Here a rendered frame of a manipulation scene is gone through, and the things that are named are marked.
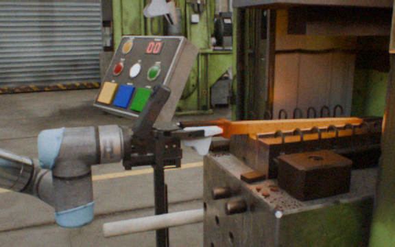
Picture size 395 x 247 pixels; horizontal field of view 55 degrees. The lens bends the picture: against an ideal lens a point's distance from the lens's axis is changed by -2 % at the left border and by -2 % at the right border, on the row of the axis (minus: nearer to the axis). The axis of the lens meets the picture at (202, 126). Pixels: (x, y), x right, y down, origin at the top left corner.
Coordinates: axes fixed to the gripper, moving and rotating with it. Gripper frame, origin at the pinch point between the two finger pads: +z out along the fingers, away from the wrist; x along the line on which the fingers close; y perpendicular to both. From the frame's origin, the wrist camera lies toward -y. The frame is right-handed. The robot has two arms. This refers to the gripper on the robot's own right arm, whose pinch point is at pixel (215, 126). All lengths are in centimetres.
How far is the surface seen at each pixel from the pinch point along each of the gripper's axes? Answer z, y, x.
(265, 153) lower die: 8.9, 5.0, 6.1
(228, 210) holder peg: -0.9, 14.8, 9.9
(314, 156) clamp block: 15.5, 3.8, 14.1
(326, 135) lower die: 24.2, 2.3, 6.0
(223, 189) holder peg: 1.4, 13.8, 1.9
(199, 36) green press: 162, -19, -470
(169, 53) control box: 1.8, -13.5, -44.2
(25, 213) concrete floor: -61, 101, -196
